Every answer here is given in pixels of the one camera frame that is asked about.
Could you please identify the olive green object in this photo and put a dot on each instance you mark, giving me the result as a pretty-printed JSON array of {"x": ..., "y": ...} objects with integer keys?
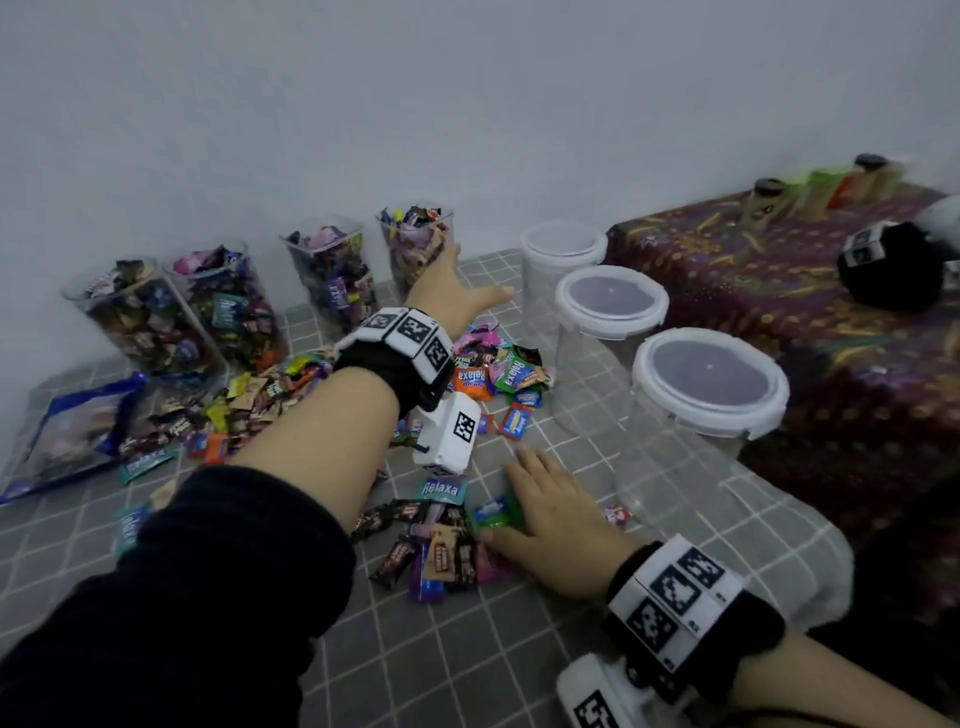
[{"x": 768, "y": 200}]

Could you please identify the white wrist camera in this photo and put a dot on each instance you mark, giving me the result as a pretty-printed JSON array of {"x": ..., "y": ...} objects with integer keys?
[
  {"x": 450, "y": 432},
  {"x": 600, "y": 698}
]

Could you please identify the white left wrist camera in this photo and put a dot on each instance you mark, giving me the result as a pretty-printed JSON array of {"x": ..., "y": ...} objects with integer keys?
[{"x": 450, "y": 432}]

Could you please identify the green bottle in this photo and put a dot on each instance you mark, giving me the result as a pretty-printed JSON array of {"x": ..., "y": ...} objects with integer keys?
[{"x": 822, "y": 188}]

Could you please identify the person's right hand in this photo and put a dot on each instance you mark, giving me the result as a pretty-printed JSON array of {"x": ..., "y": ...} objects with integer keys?
[{"x": 563, "y": 533}]

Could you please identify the person's left hand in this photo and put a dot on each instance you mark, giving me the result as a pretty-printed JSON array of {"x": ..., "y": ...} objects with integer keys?
[{"x": 450, "y": 300}]

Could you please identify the dark patterned cloth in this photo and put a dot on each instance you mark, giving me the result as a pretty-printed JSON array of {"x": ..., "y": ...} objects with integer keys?
[{"x": 810, "y": 360}]

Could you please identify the tall transparent plastic jar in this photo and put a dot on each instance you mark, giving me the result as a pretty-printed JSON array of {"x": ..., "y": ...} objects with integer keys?
[{"x": 143, "y": 323}]

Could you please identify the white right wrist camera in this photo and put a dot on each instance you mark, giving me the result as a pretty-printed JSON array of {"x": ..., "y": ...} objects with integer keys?
[{"x": 600, "y": 698}]

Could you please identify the black marker-tagged wristband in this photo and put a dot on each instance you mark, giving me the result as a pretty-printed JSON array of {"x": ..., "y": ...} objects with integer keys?
[
  {"x": 690, "y": 615},
  {"x": 393, "y": 353}
]

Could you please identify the person's right forearm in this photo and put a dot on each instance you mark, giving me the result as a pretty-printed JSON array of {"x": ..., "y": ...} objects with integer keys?
[{"x": 833, "y": 693}]

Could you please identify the small transparent plastic jar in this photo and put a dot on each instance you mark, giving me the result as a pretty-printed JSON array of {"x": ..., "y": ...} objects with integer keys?
[
  {"x": 408, "y": 240},
  {"x": 333, "y": 278},
  {"x": 225, "y": 308}
]

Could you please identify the black marker-tagged right wristband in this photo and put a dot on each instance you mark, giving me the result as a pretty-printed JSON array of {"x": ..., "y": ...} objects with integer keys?
[{"x": 690, "y": 615}]

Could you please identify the blue snack packet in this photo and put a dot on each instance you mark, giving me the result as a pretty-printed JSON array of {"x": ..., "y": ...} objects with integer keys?
[{"x": 68, "y": 435}]

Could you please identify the person's left forearm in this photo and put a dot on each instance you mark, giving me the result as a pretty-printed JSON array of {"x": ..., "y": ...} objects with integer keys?
[{"x": 323, "y": 443}]

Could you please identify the pile of colourful candies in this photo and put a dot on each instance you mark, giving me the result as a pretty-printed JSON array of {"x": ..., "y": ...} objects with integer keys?
[{"x": 255, "y": 393}]

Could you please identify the black marker-tagged left wristband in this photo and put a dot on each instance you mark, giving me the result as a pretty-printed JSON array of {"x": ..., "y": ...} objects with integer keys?
[{"x": 393, "y": 353}]

